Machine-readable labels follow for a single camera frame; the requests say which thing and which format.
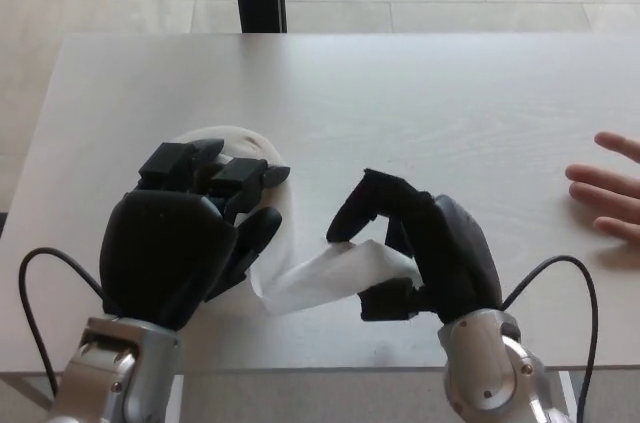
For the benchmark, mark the bare person hand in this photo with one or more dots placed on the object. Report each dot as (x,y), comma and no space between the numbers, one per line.
(615,190)

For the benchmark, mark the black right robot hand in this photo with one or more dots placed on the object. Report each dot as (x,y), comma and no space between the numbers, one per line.
(455,258)

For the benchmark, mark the white toilet paper roll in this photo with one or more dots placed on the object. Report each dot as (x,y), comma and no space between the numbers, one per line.
(280,223)

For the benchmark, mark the grey metal table leg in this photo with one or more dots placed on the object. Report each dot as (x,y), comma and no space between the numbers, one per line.
(25,388)

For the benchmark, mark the white table leg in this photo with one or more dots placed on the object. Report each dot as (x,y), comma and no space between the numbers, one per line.
(570,393)

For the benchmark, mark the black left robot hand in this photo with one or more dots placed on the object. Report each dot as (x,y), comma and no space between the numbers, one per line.
(160,253)

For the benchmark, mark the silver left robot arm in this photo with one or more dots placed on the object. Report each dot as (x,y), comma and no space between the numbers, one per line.
(120,373)

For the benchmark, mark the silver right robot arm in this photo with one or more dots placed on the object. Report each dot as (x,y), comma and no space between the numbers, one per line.
(490,373)

